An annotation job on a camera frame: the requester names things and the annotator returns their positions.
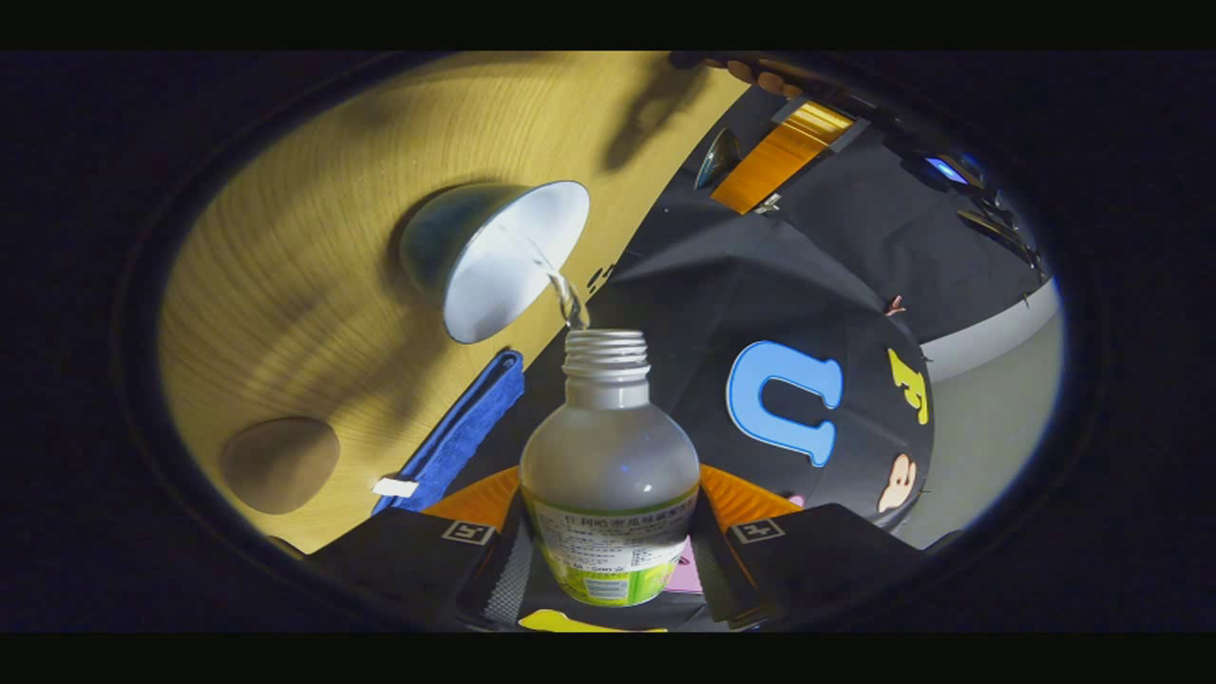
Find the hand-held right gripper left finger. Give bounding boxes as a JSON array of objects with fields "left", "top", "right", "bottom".
[{"left": 304, "top": 465, "right": 548, "bottom": 628}]

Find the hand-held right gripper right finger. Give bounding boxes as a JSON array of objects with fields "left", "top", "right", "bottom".
[{"left": 689, "top": 463, "right": 927, "bottom": 628}]

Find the silver green water bottle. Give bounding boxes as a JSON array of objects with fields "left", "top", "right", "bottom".
[{"left": 519, "top": 329, "right": 701, "bottom": 609}]

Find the brown round coaster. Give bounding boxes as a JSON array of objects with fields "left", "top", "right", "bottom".
[{"left": 218, "top": 416, "right": 341, "bottom": 516}]

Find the teal teacup white inside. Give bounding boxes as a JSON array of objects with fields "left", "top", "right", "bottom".
[{"left": 399, "top": 180, "right": 592, "bottom": 345}]

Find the black backdrop cloth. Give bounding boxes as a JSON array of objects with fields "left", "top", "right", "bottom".
[{"left": 446, "top": 85, "right": 1055, "bottom": 633}]

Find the blue folded towel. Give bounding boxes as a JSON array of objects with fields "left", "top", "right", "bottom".
[{"left": 370, "top": 350, "right": 525, "bottom": 517}]

